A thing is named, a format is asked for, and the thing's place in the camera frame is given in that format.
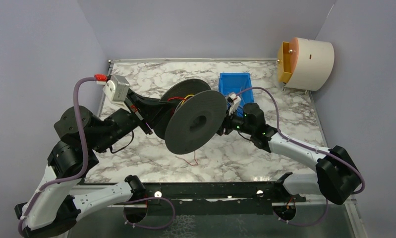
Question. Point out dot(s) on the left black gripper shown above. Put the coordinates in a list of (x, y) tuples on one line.
[(140, 116)]

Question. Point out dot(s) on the black cable spool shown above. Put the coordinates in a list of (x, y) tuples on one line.
[(189, 126)]

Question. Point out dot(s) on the blue plastic bin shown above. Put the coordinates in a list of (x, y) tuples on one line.
[(235, 83)]

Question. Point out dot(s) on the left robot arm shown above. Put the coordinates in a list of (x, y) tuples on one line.
[(52, 210)]

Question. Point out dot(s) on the cream cylinder with orange face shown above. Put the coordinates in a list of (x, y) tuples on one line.
[(304, 64)]

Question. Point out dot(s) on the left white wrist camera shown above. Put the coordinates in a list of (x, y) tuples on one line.
[(116, 88)]

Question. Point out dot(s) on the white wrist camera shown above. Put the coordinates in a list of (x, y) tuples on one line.
[(234, 102), (116, 88)]

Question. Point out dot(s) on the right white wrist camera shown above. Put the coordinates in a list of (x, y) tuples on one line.
[(234, 102)]

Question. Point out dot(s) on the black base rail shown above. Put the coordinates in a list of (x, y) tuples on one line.
[(211, 198)]

